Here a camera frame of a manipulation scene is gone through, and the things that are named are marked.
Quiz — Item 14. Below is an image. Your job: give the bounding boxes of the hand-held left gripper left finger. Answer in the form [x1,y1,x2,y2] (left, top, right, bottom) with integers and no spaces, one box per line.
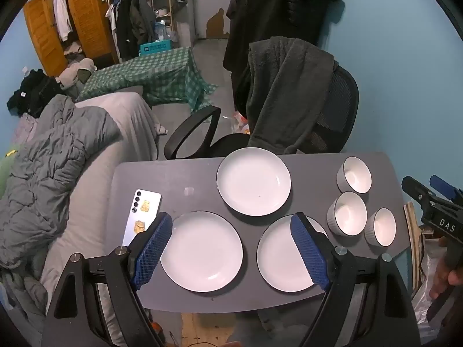
[41,211,174,347]

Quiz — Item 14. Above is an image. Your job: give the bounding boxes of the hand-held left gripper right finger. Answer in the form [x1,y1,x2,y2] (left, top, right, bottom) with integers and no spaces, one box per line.
[289,213,422,347]

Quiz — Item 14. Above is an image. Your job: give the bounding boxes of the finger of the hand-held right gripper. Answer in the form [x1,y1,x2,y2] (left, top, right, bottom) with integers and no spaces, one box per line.
[430,174,463,208]
[401,175,440,210]

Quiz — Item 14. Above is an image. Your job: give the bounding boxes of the white plate dark rim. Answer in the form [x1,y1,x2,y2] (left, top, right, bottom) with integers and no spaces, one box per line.
[256,215,331,293]
[216,147,292,216]
[159,211,244,293]

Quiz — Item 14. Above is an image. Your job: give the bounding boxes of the white ribbed bowl dark rim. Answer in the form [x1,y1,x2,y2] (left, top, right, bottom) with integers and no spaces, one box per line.
[336,156,373,194]
[364,207,397,247]
[326,191,368,236]

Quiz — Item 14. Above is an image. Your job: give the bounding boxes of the person's right hand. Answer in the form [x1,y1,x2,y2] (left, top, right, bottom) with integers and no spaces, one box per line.
[429,237,452,301]

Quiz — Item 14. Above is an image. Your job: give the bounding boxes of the wooden boards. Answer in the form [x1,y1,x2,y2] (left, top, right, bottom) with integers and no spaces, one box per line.
[403,202,428,290]

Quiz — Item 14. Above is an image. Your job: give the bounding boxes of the light blue smartphone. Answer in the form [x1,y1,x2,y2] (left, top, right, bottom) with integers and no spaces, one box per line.
[122,189,162,248]

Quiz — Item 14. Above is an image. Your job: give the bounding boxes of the clear plastic bag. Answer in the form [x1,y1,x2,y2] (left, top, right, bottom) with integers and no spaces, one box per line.
[412,253,442,333]

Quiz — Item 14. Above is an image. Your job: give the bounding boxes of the black mesh office chair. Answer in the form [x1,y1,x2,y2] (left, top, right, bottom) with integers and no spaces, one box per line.
[164,67,360,160]

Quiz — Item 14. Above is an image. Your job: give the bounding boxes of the grey quilted duvet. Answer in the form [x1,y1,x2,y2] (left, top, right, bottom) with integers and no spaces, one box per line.
[0,94,122,319]

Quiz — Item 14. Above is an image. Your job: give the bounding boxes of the yellow orange plastic bag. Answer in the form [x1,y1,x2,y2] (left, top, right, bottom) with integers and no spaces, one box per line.
[231,111,250,134]

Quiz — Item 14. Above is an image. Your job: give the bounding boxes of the green pillow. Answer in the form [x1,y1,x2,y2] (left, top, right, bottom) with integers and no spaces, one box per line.
[0,145,22,196]

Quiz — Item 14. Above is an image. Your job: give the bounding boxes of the green checked tablecloth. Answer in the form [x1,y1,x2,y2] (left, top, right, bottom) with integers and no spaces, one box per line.
[75,46,218,112]

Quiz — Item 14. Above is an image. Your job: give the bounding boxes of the beige clothes pile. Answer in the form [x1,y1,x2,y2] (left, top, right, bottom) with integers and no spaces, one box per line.
[58,58,96,88]

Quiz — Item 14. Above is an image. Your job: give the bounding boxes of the black clothes pile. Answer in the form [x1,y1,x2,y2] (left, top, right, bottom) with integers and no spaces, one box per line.
[6,69,66,118]

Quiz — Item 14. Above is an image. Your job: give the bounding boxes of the teal cardboard box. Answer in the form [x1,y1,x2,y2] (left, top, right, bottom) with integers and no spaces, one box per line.
[139,40,172,56]

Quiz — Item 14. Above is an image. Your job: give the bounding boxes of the black hanging jackets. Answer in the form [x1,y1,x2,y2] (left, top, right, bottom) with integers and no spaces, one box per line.
[222,0,341,112]

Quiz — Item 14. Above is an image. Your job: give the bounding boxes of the clothes rack with hanging clothes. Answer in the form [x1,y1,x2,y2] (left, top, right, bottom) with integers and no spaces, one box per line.
[105,0,178,62]

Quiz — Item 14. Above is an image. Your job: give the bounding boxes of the orange wooden wardrobe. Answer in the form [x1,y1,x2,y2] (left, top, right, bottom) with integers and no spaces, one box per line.
[23,0,120,76]

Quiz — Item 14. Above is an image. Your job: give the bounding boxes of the white hanging shirt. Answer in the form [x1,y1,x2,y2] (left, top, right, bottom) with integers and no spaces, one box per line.
[54,0,73,42]

